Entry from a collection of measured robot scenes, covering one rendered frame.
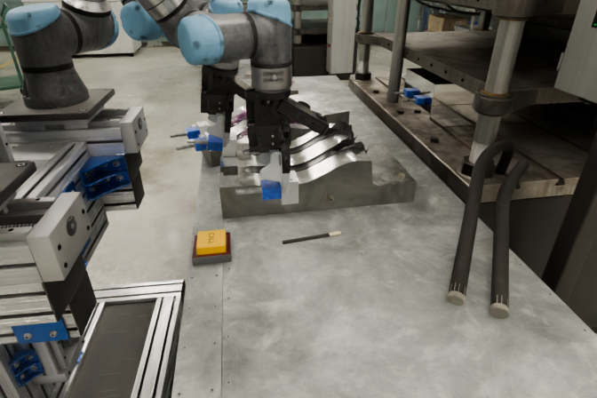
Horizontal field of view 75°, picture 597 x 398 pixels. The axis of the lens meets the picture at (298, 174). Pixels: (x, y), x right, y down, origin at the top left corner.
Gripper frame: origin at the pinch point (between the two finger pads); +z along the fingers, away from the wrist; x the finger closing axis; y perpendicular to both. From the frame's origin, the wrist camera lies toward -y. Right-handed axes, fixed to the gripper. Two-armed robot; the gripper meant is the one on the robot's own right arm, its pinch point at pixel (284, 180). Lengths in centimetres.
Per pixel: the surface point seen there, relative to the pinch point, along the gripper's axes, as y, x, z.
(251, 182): 6.7, -11.2, 6.1
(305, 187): -6.2, -10.0, 8.1
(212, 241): 16.1, 3.6, 11.4
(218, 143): 14.6, -26.8, 1.9
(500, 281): -36.8, 24.4, 11.3
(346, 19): -134, -435, 18
